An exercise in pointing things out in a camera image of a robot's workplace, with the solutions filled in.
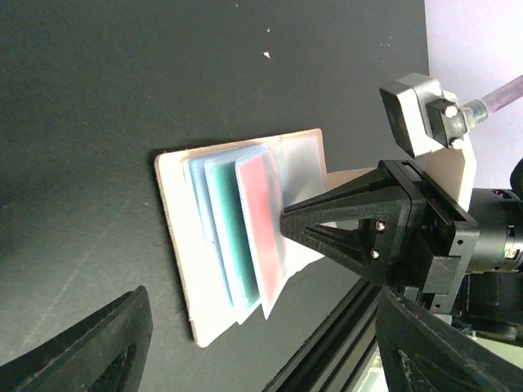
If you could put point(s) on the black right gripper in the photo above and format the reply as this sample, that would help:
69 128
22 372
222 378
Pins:
395 209

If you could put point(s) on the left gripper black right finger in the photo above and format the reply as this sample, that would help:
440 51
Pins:
420 352

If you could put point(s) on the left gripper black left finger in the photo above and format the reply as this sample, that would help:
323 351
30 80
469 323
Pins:
106 351

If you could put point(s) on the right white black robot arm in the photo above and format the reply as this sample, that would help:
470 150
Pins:
489 301

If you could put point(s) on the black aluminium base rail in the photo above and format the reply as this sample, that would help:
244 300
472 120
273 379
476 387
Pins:
335 355

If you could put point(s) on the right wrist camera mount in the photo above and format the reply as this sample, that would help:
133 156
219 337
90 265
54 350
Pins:
426 121

